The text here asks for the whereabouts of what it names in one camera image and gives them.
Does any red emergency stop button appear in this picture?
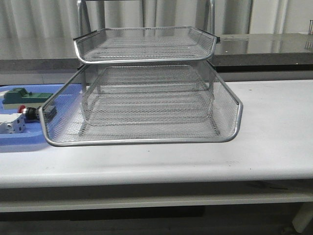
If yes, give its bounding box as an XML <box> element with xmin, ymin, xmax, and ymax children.
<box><xmin>18</xmin><ymin>105</ymin><xmax>57</xmax><ymax>122</ymax></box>

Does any silver mesh tray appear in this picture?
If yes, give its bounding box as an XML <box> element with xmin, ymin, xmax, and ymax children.
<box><xmin>81</xmin><ymin>84</ymin><xmax>214</xmax><ymax>126</ymax></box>
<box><xmin>39</xmin><ymin>61</ymin><xmax>243</xmax><ymax>147</ymax></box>
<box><xmin>73</xmin><ymin>26</ymin><xmax>220</xmax><ymax>64</ymax></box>

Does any green and beige switch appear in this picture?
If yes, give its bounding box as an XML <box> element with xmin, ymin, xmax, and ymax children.
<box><xmin>2</xmin><ymin>88</ymin><xmax>53</xmax><ymax>110</ymax></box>

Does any dark background counter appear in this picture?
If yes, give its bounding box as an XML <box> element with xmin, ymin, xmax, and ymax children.
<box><xmin>0</xmin><ymin>33</ymin><xmax>313</xmax><ymax>72</ymax></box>

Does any grey metal rack frame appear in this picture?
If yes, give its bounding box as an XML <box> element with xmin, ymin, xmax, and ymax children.
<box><xmin>77</xmin><ymin>0</ymin><xmax>222</xmax><ymax>137</ymax></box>

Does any silver top mesh tray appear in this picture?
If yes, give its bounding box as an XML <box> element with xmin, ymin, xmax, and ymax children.
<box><xmin>73</xmin><ymin>26</ymin><xmax>220</xmax><ymax>64</ymax></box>

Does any silver bottom mesh tray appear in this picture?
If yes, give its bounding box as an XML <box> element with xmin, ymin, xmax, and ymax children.
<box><xmin>81</xmin><ymin>84</ymin><xmax>214</xmax><ymax>126</ymax></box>

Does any blue plastic tray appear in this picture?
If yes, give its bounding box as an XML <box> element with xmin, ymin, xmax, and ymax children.
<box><xmin>0</xmin><ymin>84</ymin><xmax>63</xmax><ymax>146</ymax></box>

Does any white circuit breaker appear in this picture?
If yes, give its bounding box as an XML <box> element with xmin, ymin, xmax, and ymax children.
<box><xmin>0</xmin><ymin>113</ymin><xmax>25</xmax><ymax>134</ymax></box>

